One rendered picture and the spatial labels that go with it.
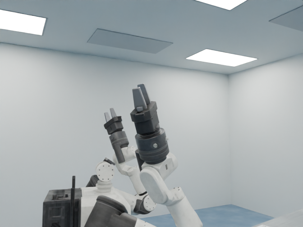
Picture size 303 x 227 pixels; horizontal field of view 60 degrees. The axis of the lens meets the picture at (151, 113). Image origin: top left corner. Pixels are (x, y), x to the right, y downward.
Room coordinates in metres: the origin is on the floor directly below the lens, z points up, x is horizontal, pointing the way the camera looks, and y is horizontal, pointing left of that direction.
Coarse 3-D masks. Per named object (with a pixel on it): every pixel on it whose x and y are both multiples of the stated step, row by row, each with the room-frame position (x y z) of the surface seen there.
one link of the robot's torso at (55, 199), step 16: (48, 192) 1.03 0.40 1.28; (64, 192) 1.03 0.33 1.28; (80, 192) 1.02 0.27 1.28; (96, 192) 1.02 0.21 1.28; (112, 192) 1.02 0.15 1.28; (48, 208) 0.89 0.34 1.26; (64, 208) 0.91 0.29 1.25; (80, 208) 0.89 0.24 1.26; (128, 208) 0.96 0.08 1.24; (48, 224) 0.89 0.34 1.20; (64, 224) 0.91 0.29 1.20; (80, 224) 0.89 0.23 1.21
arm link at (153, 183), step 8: (144, 168) 0.76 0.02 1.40; (152, 168) 0.75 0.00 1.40; (144, 176) 0.75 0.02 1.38; (152, 176) 0.73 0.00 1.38; (160, 176) 0.75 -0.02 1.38; (144, 184) 0.77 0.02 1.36; (152, 184) 0.75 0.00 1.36; (160, 184) 0.74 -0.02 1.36; (152, 192) 0.76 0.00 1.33; (160, 192) 0.74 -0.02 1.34; (168, 192) 0.75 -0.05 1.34; (176, 192) 0.77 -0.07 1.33; (152, 200) 0.79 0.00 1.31; (160, 200) 0.76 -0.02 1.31; (168, 200) 0.75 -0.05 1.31; (176, 200) 0.76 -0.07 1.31
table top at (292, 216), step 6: (300, 210) 2.20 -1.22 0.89; (282, 216) 2.05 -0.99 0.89; (288, 216) 2.05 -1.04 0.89; (294, 216) 2.05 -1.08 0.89; (300, 216) 2.05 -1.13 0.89; (264, 222) 1.90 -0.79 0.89; (270, 222) 1.90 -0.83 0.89; (276, 222) 1.90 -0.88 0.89; (282, 222) 1.90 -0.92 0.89; (288, 222) 1.90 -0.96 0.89; (294, 222) 1.90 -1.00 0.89; (300, 222) 1.90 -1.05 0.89
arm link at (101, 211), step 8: (96, 208) 0.80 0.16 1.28; (104, 208) 0.79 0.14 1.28; (112, 208) 0.80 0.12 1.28; (96, 216) 0.79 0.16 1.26; (104, 216) 0.78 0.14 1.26; (112, 216) 0.79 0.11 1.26; (120, 216) 0.80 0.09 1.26; (128, 216) 0.81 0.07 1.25; (88, 224) 0.78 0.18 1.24; (96, 224) 0.77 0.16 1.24; (104, 224) 0.78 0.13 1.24; (112, 224) 0.78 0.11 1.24; (120, 224) 0.78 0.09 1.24; (128, 224) 0.79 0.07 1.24
